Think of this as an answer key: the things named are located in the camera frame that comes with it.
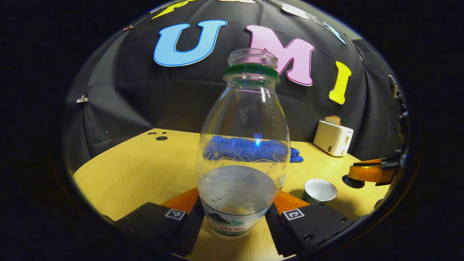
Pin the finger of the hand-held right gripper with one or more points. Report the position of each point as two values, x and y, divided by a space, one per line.
369 174
384 163

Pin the copper cloth clip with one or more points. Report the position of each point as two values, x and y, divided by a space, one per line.
127 27

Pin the clear plastic water bottle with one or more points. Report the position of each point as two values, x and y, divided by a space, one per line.
243 119

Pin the black camera stand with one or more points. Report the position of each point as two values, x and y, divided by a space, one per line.
403 116

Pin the blue towel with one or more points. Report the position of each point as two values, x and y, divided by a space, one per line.
296 155

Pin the white toaster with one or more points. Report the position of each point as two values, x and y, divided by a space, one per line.
331 139

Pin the white cloth clip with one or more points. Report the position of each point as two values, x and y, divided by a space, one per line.
82 99

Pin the black backdrop cloth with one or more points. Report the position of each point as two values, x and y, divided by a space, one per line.
127 90

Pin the toast slice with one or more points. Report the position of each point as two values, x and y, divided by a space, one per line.
332 120

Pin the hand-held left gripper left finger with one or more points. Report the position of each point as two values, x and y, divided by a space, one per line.
192 232

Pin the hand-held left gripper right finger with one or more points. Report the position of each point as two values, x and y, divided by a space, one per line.
279 235

